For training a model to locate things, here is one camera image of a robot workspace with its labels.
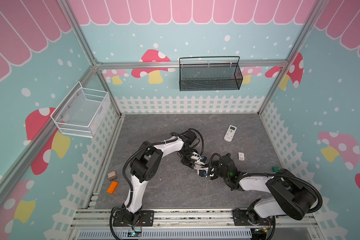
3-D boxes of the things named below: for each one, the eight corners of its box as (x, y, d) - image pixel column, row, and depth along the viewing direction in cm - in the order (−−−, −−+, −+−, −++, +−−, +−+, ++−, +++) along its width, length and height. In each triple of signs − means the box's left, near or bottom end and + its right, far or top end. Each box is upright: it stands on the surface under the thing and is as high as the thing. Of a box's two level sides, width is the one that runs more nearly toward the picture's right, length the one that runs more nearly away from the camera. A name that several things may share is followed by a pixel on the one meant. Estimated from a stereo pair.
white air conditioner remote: (222, 139, 107) (223, 137, 106) (228, 125, 115) (229, 124, 114) (231, 142, 106) (232, 141, 104) (236, 128, 114) (237, 127, 112)
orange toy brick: (107, 192, 85) (106, 191, 83) (114, 181, 89) (112, 180, 87) (113, 194, 84) (112, 193, 82) (119, 183, 88) (118, 182, 86)
